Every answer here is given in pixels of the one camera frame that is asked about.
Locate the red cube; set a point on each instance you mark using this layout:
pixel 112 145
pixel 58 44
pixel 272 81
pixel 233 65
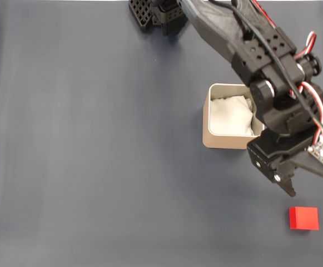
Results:
pixel 305 218

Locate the beige square box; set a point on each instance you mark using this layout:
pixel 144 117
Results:
pixel 222 142

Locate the white crumpled tissue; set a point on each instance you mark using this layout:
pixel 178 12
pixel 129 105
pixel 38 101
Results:
pixel 229 116

